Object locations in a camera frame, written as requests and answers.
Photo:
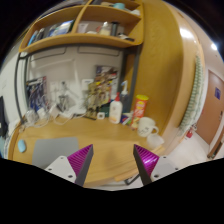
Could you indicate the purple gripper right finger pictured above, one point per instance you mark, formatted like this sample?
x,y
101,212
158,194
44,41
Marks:
x,y
146,162

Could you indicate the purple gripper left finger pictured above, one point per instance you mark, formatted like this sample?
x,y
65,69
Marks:
x,y
80,162

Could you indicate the light blue computer mouse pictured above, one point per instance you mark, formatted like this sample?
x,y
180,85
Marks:
x,y
21,146

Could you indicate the grey mouse pad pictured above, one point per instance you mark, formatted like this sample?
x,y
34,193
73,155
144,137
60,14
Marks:
x,y
48,150

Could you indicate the clear plastic cup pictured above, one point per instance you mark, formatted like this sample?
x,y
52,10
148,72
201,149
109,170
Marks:
x,y
154,140

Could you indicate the white ceramic mug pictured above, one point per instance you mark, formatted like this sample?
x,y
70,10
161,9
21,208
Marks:
x,y
146,127

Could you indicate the red yellow chips can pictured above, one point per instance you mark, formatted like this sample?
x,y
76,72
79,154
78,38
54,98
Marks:
x,y
139,109

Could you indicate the white glue bottle red cap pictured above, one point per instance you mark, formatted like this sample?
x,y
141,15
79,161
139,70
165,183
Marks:
x,y
115,111

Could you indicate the white radiator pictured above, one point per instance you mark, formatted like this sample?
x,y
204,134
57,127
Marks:
x,y
193,110

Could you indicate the dark spray bottle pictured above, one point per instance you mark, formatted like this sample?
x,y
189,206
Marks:
x,y
124,97

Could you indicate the colourful poster board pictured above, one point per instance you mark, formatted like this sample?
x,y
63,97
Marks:
x,y
100,90

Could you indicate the black monitor edge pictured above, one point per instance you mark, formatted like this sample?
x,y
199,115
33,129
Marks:
x,y
3,123

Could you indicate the blue box with picture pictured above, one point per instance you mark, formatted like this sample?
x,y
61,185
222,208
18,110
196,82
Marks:
x,y
37,93

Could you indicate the brown wooden door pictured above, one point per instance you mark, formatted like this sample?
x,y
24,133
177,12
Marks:
x,y
211,115

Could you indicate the wooden wall shelf unit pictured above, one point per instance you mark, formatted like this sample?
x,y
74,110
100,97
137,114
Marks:
x,y
115,23

